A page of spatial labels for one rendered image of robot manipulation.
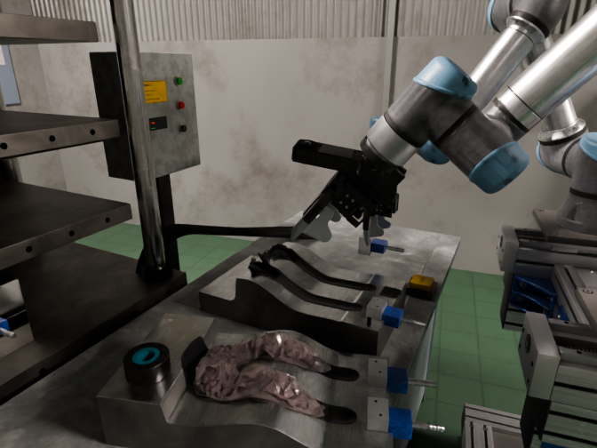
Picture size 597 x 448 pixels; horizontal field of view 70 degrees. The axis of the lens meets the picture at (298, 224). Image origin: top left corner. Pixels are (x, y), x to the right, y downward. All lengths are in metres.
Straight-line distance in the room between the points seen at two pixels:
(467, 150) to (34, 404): 0.93
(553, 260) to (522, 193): 1.95
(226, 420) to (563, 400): 0.56
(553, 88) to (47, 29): 1.08
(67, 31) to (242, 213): 2.59
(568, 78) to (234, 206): 3.17
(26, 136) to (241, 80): 2.42
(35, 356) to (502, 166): 1.08
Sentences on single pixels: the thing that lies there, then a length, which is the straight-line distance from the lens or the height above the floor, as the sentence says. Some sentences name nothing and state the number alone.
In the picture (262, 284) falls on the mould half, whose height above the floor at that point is 0.93.
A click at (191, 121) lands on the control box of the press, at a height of 1.24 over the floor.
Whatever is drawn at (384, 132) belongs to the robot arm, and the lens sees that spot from 0.64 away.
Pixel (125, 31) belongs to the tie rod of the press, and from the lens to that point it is 1.29.
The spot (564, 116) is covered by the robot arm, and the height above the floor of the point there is 1.31.
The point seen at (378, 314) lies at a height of 0.90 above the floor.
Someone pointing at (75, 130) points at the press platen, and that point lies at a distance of 1.25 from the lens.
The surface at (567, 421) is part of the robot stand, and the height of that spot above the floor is 0.87.
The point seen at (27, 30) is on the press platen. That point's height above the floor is 1.51.
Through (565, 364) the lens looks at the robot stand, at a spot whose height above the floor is 0.98.
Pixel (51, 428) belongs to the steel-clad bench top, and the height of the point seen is 0.80.
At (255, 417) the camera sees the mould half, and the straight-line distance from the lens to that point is 0.77.
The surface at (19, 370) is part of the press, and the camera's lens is 1.20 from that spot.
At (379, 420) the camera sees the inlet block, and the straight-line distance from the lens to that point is 0.79.
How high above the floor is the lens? 1.44
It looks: 21 degrees down
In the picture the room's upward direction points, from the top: straight up
